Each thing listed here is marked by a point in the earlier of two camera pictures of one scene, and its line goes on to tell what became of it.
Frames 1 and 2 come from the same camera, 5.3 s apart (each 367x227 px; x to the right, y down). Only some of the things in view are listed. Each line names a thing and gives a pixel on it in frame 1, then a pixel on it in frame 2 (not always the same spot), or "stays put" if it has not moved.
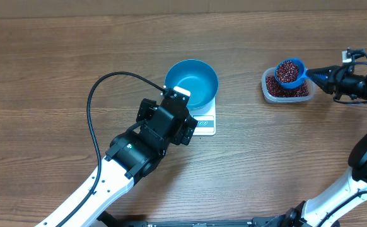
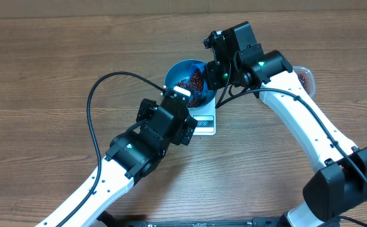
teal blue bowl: (196, 77) stays put
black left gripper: (185, 133) stays put
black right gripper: (333, 75) → (212, 75)
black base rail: (135, 222) stays put
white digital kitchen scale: (206, 117) stays put
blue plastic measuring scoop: (302, 79) → (197, 81)
